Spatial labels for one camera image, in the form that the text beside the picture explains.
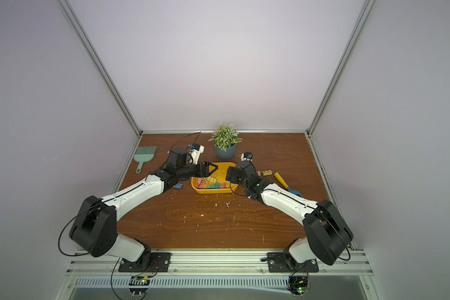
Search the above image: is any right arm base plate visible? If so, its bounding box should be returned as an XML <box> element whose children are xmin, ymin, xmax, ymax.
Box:
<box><xmin>260</xmin><ymin>252</ymin><xmax>319</xmax><ymax>273</ymax></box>

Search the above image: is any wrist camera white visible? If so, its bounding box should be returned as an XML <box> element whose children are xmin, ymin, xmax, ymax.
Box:
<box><xmin>189</xmin><ymin>143</ymin><xmax>205</xmax><ymax>165</ymax></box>
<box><xmin>241</xmin><ymin>152</ymin><xmax>253</xmax><ymax>161</ymax></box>

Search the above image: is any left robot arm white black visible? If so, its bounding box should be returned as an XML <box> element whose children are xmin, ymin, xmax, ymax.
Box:
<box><xmin>67</xmin><ymin>146</ymin><xmax>218</xmax><ymax>268</ymax></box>

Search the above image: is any right controller board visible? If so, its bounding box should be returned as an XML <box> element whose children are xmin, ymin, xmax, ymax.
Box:
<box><xmin>287</xmin><ymin>276</ymin><xmax>311</xmax><ymax>296</ymax></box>

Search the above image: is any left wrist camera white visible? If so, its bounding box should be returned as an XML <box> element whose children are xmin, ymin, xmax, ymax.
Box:
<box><xmin>189</xmin><ymin>143</ymin><xmax>205</xmax><ymax>165</ymax></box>

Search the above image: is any aluminium front rail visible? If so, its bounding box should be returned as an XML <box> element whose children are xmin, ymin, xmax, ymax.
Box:
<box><xmin>66</xmin><ymin>249</ymin><xmax>373</xmax><ymax>276</ymax></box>

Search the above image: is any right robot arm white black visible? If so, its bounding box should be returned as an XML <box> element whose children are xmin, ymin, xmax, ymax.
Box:
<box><xmin>226</xmin><ymin>160</ymin><xmax>353</xmax><ymax>268</ymax></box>

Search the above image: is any left controller board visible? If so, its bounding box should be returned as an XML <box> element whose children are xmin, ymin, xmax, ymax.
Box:
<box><xmin>128</xmin><ymin>276</ymin><xmax>151</xmax><ymax>300</ymax></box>

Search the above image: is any controller board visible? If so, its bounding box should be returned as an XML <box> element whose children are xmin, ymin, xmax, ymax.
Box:
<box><xmin>128</xmin><ymin>276</ymin><xmax>151</xmax><ymax>300</ymax></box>
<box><xmin>287</xmin><ymin>276</ymin><xmax>311</xmax><ymax>296</ymax></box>

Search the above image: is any yellow plastic storage box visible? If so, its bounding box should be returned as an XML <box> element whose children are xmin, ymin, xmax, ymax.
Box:
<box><xmin>191</xmin><ymin>162</ymin><xmax>238</xmax><ymax>195</ymax></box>

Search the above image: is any blue garden fork yellow handle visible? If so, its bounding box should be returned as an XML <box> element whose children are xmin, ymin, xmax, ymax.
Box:
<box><xmin>274</xmin><ymin>172</ymin><xmax>304</xmax><ymax>198</ymax></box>

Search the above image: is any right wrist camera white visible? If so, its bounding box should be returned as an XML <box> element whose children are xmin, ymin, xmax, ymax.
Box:
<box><xmin>241</xmin><ymin>152</ymin><xmax>253</xmax><ymax>161</ymax></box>

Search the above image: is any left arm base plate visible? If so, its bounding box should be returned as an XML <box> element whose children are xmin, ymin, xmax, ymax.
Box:
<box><xmin>118</xmin><ymin>252</ymin><xmax>172</xmax><ymax>273</ymax></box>

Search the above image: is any green hand brush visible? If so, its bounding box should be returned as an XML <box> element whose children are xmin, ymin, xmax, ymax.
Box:
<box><xmin>133</xmin><ymin>146</ymin><xmax>157</xmax><ymax>174</ymax></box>

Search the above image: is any potted plant blue-grey pot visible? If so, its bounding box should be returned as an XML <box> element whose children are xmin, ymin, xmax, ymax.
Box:
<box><xmin>209</xmin><ymin>123</ymin><xmax>243</xmax><ymax>160</ymax></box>

